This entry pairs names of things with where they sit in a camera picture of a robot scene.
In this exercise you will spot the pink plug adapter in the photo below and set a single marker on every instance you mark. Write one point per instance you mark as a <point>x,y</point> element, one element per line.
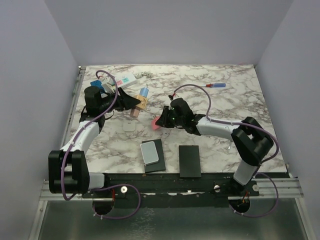
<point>154,125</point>

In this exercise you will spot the dusty pink USB charger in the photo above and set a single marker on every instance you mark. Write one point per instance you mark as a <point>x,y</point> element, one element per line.
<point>135,112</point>

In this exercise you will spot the blue cube socket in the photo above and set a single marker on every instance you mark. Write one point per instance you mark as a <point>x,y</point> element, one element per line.
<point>96,83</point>

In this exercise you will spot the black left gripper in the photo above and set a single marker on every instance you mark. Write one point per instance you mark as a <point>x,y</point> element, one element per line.
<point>124,101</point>

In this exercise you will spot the black rectangular slab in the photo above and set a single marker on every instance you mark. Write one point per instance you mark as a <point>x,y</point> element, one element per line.
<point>189,161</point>

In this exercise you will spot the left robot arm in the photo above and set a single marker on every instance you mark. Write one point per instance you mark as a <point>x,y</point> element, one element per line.
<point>68,171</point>

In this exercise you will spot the white folding plug adapter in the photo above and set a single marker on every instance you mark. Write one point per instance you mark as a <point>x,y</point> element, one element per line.
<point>129,126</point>

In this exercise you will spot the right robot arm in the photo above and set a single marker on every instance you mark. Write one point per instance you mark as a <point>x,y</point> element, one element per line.
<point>252,142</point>

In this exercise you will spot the blue red screwdriver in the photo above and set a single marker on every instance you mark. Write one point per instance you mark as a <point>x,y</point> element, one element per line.
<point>213,85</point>

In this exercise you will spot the light blue USB charger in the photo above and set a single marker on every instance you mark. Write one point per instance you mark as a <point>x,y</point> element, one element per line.
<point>144,91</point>

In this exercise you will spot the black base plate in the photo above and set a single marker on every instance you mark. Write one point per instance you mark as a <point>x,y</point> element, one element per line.
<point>169,190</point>

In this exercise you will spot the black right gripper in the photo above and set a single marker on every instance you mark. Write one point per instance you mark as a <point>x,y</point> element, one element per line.
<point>163,120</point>

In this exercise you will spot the aluminium table edge rail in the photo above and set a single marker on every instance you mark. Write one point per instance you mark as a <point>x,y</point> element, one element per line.
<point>75,97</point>

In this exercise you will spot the black slab under power bank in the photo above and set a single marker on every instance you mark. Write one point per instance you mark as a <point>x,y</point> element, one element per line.
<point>160,166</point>

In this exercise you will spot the white power strip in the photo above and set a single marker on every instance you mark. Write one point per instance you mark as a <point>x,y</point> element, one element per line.
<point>123,80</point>

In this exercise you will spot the beige cube socket adapter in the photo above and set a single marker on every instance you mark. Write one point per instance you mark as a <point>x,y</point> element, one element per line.
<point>143,102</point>

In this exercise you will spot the grey white power bank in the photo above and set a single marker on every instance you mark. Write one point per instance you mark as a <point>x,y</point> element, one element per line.
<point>149,153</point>

